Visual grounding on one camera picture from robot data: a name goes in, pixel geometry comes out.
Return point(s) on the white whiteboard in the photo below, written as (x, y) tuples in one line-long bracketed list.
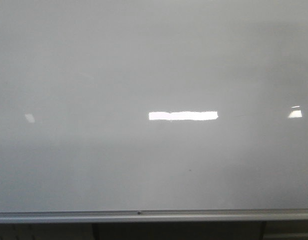
[(153, 111)]

